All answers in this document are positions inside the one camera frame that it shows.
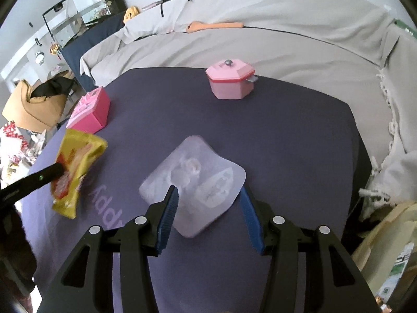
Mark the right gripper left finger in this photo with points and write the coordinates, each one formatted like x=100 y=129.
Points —
x=84 y=281

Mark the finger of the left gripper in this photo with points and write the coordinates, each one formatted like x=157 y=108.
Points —
x=32 y=182

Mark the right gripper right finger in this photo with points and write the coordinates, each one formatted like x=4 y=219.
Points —
x=333 y=281

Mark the yellow snack bag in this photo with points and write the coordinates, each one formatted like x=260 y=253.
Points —
x=77 y=152

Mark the clear plastic bag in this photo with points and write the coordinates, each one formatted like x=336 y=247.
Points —
x=207 y=183

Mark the green white milk carton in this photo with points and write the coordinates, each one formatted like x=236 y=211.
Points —
x=388 y=287

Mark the yellow trash bag bin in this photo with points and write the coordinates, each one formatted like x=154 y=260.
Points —
x=378 y=251

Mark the orange beanbag chair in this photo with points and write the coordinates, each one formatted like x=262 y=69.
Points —
x=40 y=108

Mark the pink toy cash register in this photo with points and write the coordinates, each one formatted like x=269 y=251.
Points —
x=91 y=111

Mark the purple tablecloth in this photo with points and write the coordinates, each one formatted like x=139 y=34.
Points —
x=298 y=150

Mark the glass fish tank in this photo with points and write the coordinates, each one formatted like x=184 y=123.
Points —
x=69 y=19

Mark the yellow plush toy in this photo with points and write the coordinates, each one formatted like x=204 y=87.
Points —
x=130 y=13

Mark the pink toy pot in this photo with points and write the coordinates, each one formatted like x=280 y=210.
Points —
x=231 y=79

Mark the grey covered sofa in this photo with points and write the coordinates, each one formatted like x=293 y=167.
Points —
x=349 y=49

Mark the orange back scratcher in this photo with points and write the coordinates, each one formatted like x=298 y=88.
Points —
x=196 y=26

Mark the green box on sofa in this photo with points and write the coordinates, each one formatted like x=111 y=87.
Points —
x=411 y=31

